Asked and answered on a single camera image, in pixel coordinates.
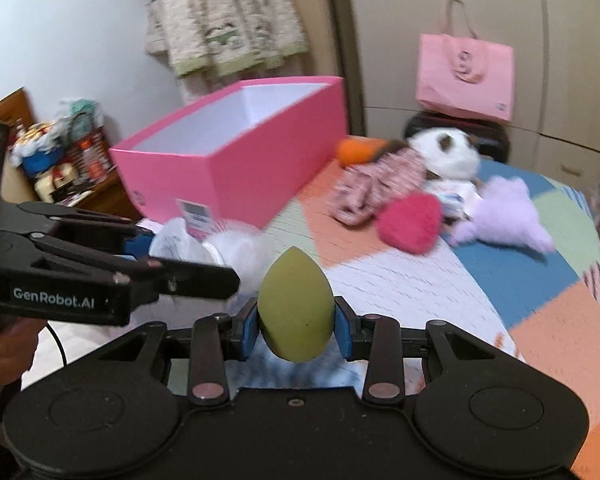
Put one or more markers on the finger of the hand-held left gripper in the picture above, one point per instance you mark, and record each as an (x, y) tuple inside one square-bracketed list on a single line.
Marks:
[(137, 246), (200, 280)]

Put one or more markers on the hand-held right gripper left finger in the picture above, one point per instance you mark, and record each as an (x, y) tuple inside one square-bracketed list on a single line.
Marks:
[(250, 330)]

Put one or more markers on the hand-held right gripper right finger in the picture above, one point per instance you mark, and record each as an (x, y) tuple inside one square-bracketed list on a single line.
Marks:
[(342, 332)]

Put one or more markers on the clear plastic bag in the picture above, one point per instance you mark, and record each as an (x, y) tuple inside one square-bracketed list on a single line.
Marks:
[(177, 242)]

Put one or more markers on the green makeup sponge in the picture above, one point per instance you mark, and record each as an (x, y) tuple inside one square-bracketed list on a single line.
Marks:
[(295, 305)]

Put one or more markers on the pink cardboard box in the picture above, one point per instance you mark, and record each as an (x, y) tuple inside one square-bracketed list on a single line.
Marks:
[(220, 160)]

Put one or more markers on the white plush toy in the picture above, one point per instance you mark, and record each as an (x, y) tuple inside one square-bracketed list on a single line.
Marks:
[(445, 155)]

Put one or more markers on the person's left hand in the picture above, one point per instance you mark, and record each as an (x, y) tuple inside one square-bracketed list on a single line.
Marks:
[(5, 350)]

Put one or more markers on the white fluffy pompom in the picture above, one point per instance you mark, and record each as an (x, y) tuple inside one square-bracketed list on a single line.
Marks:
[(247, 250)]

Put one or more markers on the patchwork bedspread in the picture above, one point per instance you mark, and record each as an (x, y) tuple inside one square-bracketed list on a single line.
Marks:
[(430, 300)]

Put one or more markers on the red woven basket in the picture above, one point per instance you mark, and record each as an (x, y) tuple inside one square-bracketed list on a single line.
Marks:
[(100, 157)]

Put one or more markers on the pink heart plush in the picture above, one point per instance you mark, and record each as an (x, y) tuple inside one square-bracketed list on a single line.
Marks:
[(410, 222)]

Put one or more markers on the flower bouquet blue wrap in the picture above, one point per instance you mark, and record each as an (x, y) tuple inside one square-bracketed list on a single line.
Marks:
[(37, 147)]

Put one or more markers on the white green plastic bag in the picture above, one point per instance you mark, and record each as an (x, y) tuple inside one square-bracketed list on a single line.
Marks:
[(77, 107)]

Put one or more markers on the floral fabric pouch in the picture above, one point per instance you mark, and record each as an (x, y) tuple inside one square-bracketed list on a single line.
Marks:
[(375, 185)]

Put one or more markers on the orange plush toy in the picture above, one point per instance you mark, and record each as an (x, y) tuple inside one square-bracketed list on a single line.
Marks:
[(357, 151)]

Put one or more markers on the purple plush toy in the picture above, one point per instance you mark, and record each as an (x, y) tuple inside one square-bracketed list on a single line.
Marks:
[(505, 212)]

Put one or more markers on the cream fleece robe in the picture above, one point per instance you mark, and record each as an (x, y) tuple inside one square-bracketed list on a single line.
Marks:
[(220, 20)]

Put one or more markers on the black suitcase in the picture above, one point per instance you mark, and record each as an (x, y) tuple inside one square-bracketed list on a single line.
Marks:
[(495, 142)]

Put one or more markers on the pink tote bag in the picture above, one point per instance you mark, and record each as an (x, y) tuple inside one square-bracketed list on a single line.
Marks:
[(462, 80)]

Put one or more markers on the beige wardrobe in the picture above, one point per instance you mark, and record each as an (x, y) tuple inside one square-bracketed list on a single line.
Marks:
[(555, 60)]

